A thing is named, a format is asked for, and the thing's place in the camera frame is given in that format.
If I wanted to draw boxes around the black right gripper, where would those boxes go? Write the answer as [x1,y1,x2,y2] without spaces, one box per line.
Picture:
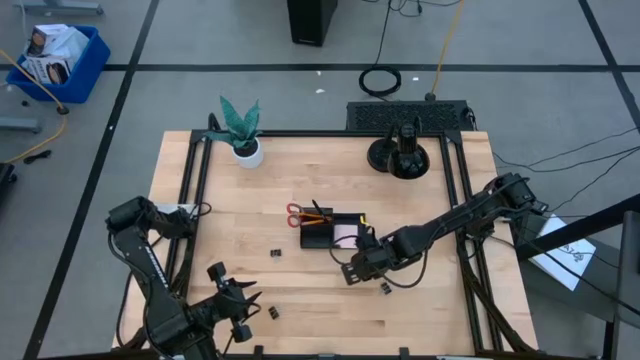
[341,227,401,287]

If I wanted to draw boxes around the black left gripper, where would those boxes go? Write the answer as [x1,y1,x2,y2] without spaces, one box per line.
[207,261,264,344]

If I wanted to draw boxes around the pink sticky note pad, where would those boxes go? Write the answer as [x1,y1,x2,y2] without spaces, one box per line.
[333,223,360,242]

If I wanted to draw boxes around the black mesh desk organizer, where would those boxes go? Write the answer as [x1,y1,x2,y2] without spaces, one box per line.
[299,206,368,250]

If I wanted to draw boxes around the red-handled scissors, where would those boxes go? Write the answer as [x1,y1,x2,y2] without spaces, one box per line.
[285,201,307,230]

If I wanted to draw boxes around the black gooseneck desk lamp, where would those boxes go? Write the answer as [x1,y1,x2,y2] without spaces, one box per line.
[366,117,431,181]

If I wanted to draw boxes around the white plant pot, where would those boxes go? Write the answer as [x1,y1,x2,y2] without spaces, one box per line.
[231,138,265,170]

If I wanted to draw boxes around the black perforated metal case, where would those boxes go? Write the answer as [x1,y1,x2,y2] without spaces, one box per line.
[344,99,475,134]

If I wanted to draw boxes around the green snake plant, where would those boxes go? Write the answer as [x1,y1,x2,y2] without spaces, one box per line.
[203,95,264,150]

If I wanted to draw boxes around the white printed paper sheet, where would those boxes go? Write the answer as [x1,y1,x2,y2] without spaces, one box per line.
[529,214,598,293]

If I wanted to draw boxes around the black diagonal strut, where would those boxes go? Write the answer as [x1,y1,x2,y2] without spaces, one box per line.
[514,193,640,261]

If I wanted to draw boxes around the black computer tower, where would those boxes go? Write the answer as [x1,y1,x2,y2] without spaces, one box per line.
[286,0,339,48]

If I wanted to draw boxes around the black caster base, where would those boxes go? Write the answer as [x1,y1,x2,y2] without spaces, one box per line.
[0,162,18,201]

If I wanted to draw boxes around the blue plastic bin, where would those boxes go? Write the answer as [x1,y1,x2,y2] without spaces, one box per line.
[5,24,112,105]

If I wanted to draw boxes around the grey stand foot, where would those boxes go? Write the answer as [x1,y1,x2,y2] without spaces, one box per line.
[0,116,42,135]
[13,0,105,17]

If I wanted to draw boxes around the white printed carton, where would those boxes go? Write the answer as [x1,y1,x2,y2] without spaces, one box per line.
[20,55,72,86]
[23,23,70,57]

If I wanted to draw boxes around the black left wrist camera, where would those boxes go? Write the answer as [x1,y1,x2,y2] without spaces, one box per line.
[192,294,229,326]

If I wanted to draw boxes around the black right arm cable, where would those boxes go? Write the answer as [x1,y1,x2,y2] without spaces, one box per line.
[328,233,430,291]

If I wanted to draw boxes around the black arm base cable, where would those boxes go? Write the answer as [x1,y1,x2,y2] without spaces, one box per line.
[115,269,134,349]

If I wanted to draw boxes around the black coiled floor cable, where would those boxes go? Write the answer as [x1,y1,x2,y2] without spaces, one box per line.
[358,65,403,99]

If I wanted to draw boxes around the yellow hanging cord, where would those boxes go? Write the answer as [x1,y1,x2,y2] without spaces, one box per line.
[428,0,466,99]

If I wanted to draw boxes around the black strap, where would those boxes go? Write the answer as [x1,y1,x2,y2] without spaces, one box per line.
[22,149,53,166]

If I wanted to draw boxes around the yellow extension cord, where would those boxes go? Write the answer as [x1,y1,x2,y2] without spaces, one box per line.
[0,48,70,165]

